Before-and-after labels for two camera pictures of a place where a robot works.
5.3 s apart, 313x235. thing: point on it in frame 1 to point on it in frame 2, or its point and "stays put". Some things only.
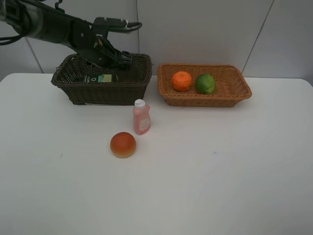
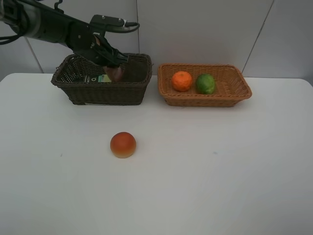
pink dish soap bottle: [142, 117] to [115, 73]
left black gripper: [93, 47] stays put
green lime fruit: [205, 83] stays put
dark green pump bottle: [101, 78] stays put
